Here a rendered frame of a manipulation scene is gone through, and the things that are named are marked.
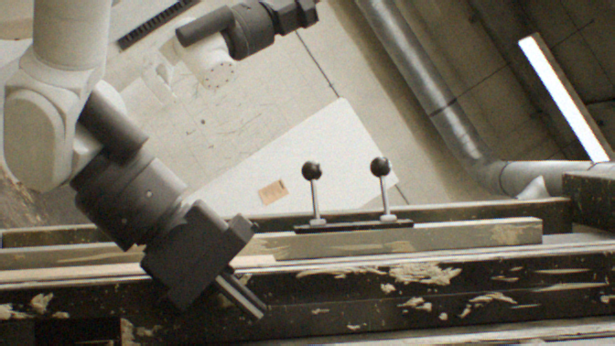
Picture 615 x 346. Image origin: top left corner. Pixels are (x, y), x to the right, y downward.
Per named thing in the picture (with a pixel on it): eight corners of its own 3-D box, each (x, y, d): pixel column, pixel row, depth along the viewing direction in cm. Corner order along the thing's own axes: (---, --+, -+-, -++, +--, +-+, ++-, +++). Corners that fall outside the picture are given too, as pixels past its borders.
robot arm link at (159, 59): (232, 60, 154) (170, 112, 154) (204, 27, 158) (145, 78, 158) (218, 41, 148) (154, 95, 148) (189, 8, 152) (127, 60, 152)
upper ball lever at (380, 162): (376, 232, 157) (367, 163, 163) (398, 231, 157) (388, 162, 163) (379, 223, 153) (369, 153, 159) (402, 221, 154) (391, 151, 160)
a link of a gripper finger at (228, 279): (262, 318, 90) (215, 275, 89) (260, 311, 93) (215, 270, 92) (273, 306, 90) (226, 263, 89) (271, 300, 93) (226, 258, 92)
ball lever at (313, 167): (306, 236, 156) (299, 167, 162) (329, 235, 156) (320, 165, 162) (307, 228, 152) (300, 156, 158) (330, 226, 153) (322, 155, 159)
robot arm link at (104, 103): (81, 239, 89) (-7, 159, 88) (139, 181, 97) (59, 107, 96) (134, 179, 82) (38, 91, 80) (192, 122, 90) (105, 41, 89)
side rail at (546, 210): (12, 285, 177) (8, 228, 177) (563, 250, 187) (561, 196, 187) (5, 290, 171) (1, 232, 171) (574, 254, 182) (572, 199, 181)
